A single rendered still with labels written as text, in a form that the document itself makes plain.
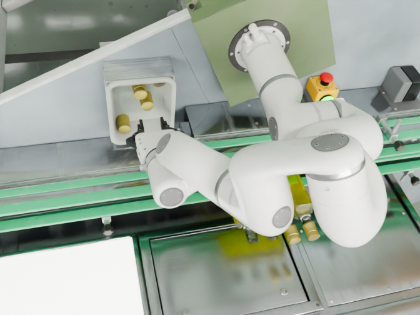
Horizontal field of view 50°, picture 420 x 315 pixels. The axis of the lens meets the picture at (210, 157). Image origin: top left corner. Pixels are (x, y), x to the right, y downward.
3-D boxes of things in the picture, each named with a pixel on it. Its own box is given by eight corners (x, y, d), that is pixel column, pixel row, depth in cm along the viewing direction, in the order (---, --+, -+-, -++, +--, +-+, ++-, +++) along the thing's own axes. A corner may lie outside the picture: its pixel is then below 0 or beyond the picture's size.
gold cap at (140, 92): (130, 79, 116) (133, 90, 114) (144, 77, 117) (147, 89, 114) (131, 89, 119) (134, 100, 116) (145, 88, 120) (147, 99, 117)
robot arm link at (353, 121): (318, 141, 74) (406, 127, 76) (269, 102, 95) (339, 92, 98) (317, 192, 77) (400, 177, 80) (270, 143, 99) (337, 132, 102)
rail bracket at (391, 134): (371, 119, 138) (392, 152, 129) (380, 102, 132) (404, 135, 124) (382, 118, 138) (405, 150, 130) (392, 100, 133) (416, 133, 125)
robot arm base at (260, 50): (219, 35, 104) (237, 80, 95) (267, 6, 101) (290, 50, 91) (247, 75, 116) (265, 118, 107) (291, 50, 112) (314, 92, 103)
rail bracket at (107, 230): (98, 205, 137) (102, 244, 129) (95, 192, 132) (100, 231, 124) (111, 204, 138) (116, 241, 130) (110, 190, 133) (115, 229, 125)
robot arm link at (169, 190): (196, 152, 87) (229, 174, 92) (185, 124, 95) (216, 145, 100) (146, 202, 91) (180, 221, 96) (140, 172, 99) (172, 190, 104)
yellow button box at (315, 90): (302, 93, 139) (311, 109, 135) (309, 74, 134) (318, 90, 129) (322, 90, 141) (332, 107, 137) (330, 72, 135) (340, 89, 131)
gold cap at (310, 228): (301, 229, 128) (307, 242, 125) (304, 222, 125) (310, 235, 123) (312, 226, 129) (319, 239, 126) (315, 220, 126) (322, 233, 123)
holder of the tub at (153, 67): (109, 135, 133) (112, 155, 128) (102, 60, 112) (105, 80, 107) (167, 129, 137) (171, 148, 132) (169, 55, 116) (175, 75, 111)
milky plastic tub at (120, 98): (107, 124, 129) (111, 146, 123) (101, 60, 112) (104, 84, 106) (167, 117, 133) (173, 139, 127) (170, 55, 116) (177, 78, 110)
